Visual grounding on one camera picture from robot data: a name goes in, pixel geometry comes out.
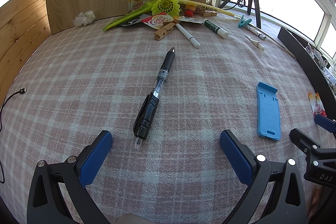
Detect white marker pen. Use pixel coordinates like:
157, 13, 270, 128
175, 23, 201, 48

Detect small white capped tube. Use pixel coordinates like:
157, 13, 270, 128
245, 34, 265, 51

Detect green plastic stick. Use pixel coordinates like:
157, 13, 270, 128
103, 0, 160, 31

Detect blue plastic phone stand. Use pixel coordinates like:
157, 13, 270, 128
257, 81, 281, 141

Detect teal plastic clip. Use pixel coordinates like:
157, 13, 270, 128
238, 15, 252, 28

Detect black sachet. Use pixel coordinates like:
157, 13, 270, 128
121, 17, 143, 27

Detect white dotted pen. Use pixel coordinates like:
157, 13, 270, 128
243, 25, 266, 40

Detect pair of wooden clothespins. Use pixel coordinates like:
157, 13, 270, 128
196, 9, 218, 18

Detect thin clear stick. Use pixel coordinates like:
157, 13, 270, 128
264, 36, 297, 58

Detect red and white creamer sachet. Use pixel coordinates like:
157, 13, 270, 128
140, 15, 175, 30

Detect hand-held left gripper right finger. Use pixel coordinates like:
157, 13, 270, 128
220, 130, 307, 224

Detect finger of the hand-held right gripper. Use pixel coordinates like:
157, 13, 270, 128
314, 114, 336, 132
289, 128, 336, 159

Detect black usb cable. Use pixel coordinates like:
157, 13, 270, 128
0, 88, 27, 184

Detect white and orange sachet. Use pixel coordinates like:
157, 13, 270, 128
173, 15, 204, 24

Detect crumpled white tissue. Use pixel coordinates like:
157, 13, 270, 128
73, 10, 96, 27

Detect wooden wall panel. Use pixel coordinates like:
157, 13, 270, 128
0, 0, 51, 106

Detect pink checkered cloth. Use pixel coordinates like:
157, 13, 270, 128
0, 13, 336, 224

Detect long yellow plastic stick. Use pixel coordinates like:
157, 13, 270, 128
178, 0, 242, 20

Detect wooden clothespin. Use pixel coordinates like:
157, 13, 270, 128
154, 22, 176, 41

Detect green and white marker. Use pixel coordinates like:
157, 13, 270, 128
203, 18, 229, 39

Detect white handled scissors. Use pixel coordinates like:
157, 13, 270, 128
306, 43, 328, 67

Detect black container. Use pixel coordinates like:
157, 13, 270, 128
277, 26, 336, 119

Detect yellow-green plastic shuttlecock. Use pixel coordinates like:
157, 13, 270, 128
151, 0, 181, 16

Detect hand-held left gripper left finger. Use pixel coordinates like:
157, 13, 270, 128
27, 130, 113, 224

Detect orange striped creamer sachet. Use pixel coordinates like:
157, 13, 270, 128
308, 92, 327, 117

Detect black retractable pen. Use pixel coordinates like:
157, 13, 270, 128
133, 48, 176, 151

